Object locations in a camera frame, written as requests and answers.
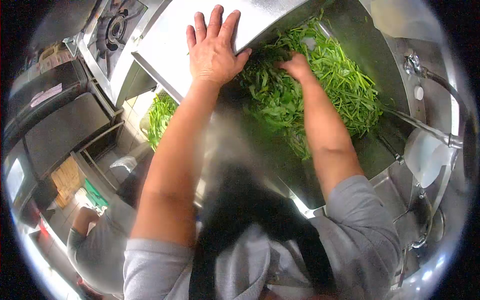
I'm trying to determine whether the person's right hand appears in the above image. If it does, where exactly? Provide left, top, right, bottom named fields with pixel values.
left=277, top=52, right=316, bottom=85

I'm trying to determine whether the person's left hand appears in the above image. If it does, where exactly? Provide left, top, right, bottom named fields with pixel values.
left=186, top=4, right=253, bottom=88

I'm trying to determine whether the person's left middle finger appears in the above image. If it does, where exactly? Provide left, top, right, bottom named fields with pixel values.
left=206, top=4, right=225, bottom=39

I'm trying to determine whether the person's left index finger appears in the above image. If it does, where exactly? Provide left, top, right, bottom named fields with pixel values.
left=220, top=10, right=242, bottom=47

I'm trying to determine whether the person's left ring finger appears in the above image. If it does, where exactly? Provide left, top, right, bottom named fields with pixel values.
left=193, top=11, right=208, bottom=41

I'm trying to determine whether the person's left thumb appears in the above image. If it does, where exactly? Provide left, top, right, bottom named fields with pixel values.
left=235, top=47, right=253, bottom=72

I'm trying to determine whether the person's left little finger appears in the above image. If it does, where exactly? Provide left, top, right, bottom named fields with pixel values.
left=186, top=25, right=198, bottom=50

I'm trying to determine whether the steel counter top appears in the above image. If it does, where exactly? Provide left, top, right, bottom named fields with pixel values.
left=131, top=0, right=312, bottom=104

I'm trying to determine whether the pile of green leafy vegetables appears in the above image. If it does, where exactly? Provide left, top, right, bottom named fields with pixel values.
left=237, top=10, right=384, bottom=160

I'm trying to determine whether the gas stove burner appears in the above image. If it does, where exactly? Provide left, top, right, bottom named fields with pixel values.
left=77, top=0, right=150, bottom=81

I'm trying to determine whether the basket of green vegetables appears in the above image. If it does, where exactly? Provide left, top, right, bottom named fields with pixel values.
left=140, top=93, right=180, bottom=152

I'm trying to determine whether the large steel sink basin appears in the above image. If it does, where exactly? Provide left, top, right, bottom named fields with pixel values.
left=202, top=0, right=430, bottom=211

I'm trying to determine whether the steel tap valve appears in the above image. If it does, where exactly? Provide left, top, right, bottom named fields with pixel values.
left=403, top=49, right=429, bottom=77

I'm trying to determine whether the clear plastic bag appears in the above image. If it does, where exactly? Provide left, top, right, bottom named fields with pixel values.
left=109, top=155, right=138, bottom=174

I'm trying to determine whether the steel faucet spout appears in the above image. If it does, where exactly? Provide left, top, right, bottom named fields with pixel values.
left=382, top=106, right=464, bottom=149

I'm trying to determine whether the dark steel cabinet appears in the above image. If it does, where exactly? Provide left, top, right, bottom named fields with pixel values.
left=3, top=58, right=126, bottom=182

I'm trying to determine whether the white plastic container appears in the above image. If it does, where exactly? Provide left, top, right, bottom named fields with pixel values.
left=403, top=127, right=455, bottom=189

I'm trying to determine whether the person's body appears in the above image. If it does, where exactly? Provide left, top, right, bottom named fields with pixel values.
left=123, top=148, right=403, bottom=300

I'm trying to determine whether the wooden slatted crate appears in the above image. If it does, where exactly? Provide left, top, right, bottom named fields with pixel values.
left=50, top=157, right=82, bottom=209

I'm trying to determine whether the small curved steel faucet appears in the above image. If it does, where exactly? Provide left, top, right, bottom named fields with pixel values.
left=393, top=187, right=434, bottom=251

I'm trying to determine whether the dark rubber hose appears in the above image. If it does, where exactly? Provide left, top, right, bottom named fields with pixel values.
left=425, top=67, right=480, bottom=184

